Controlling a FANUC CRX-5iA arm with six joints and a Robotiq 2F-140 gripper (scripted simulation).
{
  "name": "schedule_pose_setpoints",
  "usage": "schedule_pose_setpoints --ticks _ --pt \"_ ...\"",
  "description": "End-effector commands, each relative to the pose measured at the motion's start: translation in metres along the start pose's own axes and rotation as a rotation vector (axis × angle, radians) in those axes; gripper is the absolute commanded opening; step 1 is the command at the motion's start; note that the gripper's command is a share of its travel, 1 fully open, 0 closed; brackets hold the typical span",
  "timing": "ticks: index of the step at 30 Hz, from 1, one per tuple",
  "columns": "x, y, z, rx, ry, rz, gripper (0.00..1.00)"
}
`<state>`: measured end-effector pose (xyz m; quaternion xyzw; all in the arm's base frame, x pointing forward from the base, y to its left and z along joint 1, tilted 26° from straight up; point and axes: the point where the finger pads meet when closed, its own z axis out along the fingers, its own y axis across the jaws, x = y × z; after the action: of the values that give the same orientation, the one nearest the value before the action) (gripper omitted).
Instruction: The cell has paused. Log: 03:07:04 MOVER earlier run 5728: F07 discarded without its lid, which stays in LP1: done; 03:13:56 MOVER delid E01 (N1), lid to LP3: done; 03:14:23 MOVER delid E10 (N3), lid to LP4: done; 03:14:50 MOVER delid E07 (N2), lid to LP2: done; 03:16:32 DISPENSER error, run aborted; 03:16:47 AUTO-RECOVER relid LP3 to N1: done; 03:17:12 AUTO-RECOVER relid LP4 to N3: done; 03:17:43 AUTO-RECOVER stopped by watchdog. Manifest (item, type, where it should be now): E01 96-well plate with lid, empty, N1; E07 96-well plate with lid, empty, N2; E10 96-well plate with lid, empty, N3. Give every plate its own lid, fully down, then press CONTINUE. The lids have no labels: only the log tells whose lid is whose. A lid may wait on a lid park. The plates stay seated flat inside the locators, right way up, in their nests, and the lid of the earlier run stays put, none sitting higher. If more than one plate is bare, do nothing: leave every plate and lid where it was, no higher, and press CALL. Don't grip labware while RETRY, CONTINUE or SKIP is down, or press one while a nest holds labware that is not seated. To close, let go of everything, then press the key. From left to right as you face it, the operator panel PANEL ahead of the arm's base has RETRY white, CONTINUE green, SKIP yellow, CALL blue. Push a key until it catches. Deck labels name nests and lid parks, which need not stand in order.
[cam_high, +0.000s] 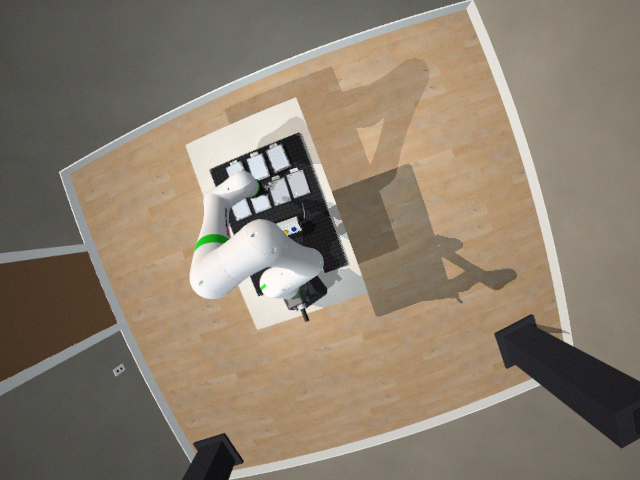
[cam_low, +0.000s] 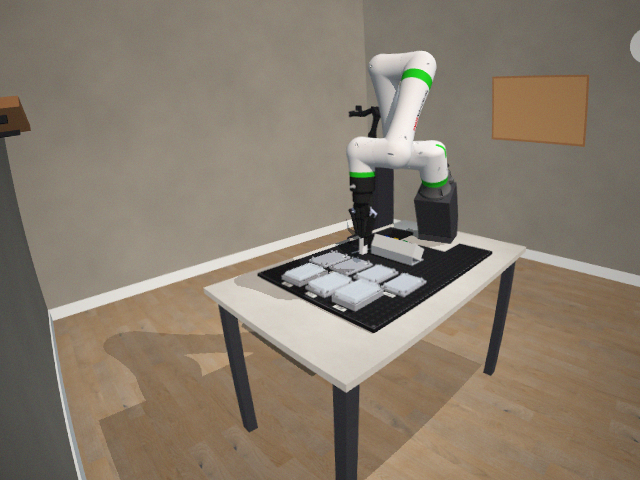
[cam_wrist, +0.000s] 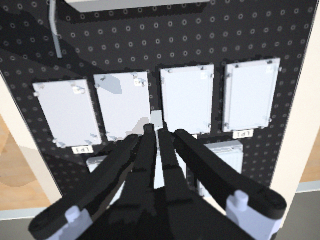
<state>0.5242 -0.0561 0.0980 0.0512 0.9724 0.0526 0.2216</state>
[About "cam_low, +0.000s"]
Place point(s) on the white control panel with coloured buttons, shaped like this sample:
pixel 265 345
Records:
pixel 395 249

